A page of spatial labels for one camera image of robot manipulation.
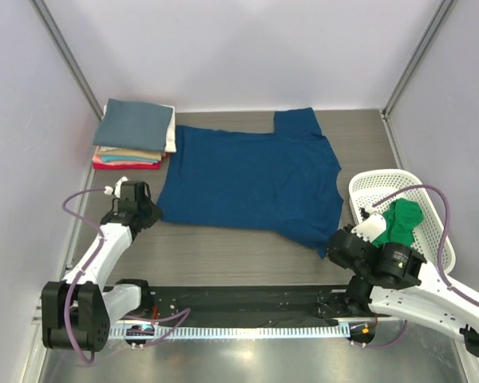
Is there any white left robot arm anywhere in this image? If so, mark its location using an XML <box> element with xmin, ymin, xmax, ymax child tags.
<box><xmin>41</xmin><ymin>177</ymin><xmax>162</xmax><ymax>353</ymax></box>

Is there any teal folded t shirt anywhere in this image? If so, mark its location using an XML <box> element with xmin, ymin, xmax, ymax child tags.
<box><xmin>93</xmin><ymin>156</ymin><xmax>160</xmax><ymax>164</ymax></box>

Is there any tan folded t shirt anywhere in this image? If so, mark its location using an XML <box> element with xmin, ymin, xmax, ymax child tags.
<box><xmin>95</xmin><ymin>147</ymin><xmax>166</xmax><ymax>159</ymax></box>

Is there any red folded t shirt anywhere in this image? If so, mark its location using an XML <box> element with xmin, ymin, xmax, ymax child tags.
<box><xmin>93</xmin><ymin>155</ymin><xmax>167</xmax><ymax>171</ymax></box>

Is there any white slotted cable duct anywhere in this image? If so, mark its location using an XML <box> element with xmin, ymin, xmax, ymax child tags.
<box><xmin>109</xmin><ymin>322</ymin><xmax>350</xmax><ymax>341</ymax></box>

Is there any green t shirt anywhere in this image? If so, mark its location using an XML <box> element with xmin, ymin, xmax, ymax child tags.
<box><xmin>373</xmin><ymin>199</ymin><xmax>424</xmax><ymax>247</ymax></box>

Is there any aluminium frame post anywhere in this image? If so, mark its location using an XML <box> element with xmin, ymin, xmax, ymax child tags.
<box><xmin>381</xmin><ymin>0</ymin><xmax>460</xmax><ymax>119</ymax></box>
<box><xmin>29</xmin><ymin>0</ymin><xmax>103</xmax><ymax>120</ymax></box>

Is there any right aluminium frame post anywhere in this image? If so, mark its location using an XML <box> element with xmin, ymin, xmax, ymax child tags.
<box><xmin>381</xmin><ymin>0</ymin><xmax>460</xmax><ymax>119</ymax></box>

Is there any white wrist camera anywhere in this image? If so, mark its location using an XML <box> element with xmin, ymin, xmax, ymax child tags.
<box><xmin>104</xmin><ymin>176</ymin><xmax>129</xmax><ymax>198</ymax></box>
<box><xmin>351</xmin><ymin>207</ymin><xmax>387</xmax><ymax>243</ymax></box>

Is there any slate blue folded t shirt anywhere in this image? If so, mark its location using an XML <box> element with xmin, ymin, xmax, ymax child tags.
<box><xmin>93</xmin><ymin>98</ymin><xmax>172</xmax><ymax>152</ymax></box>

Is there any white perforated laundry basket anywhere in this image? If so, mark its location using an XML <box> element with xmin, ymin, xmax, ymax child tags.
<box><xmin>348</xmin><ymin>169</ymin><xmax>443</xmax><ymax>263</ymax></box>

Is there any salmon pink folded t shirt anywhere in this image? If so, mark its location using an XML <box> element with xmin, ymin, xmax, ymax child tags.
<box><xmin>93</xmin><ymin>155</ymin><xmax>160</xmax><ymax>165</ymax></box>

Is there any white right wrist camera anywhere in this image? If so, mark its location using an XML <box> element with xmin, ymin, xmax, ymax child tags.
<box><xmin>351</xmin><ymin>207</ymin><xmax>387</xmax><ymax>243</ymax></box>

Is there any left aluminium frame post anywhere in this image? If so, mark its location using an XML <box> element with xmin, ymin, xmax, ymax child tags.
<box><xmin>29</xmin><ymin>0</ymin><xmax>103</xmax><ymax>120</ymax></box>

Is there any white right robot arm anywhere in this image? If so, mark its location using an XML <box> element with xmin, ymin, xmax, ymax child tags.
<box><xmin>326</xmin><ymin>229</ymin><xmax>479</xmax><ymax>358</ymax></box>

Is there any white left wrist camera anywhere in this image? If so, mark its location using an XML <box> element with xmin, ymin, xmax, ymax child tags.
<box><xmin>104</xmin><ymin>176</ymin><xmax>129</xmax><ymax>198</ymax></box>

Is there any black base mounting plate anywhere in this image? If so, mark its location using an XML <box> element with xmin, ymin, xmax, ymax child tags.
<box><xmin>107</xmin><ymin>285</ymin><xmax>392</xmax><ymax>325</ymax></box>

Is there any dark blue t shirt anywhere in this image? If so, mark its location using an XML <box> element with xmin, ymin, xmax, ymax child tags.
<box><xmin>157</xmin><ymin>108</ymin><xmax>343</xmax><ymax>258</ymax></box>

